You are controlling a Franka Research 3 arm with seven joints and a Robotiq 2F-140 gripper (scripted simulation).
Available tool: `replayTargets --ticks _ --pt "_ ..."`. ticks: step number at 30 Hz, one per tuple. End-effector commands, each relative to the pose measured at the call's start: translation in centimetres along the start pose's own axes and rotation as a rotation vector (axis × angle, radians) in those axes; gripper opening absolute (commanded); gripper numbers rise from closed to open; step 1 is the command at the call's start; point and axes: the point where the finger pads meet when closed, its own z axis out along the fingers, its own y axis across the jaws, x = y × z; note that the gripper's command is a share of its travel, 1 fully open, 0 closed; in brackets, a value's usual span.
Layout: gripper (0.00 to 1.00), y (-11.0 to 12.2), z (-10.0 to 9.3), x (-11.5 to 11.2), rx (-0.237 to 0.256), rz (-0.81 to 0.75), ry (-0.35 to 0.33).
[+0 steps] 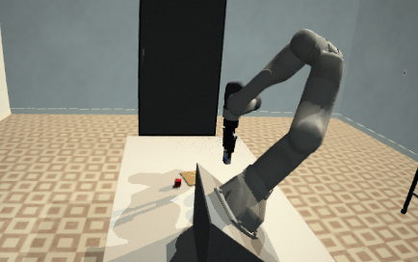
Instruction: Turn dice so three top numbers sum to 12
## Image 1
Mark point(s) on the tan flat mat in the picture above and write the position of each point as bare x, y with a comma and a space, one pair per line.
190, 177

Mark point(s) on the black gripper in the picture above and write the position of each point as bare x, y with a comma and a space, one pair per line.
229, 139

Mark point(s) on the red die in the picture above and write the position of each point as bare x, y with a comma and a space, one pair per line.
177, 182

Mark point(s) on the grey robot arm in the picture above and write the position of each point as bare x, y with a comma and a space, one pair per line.
244, 196

